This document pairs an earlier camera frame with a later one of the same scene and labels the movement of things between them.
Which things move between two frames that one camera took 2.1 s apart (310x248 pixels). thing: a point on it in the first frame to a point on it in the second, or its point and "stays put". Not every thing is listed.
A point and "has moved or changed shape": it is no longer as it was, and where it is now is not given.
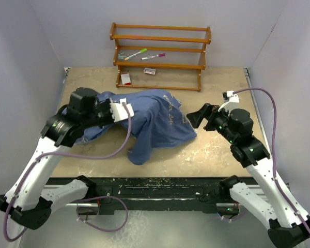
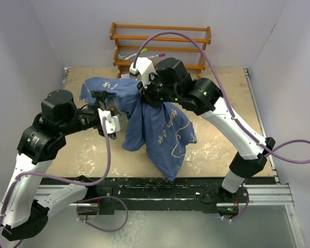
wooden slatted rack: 113,36 stays put
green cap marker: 142,50 stays put
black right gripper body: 217,120 to 155,93
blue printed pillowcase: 158,120 has moved or changed shape
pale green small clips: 121,57 stays put
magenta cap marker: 158,55 stays put
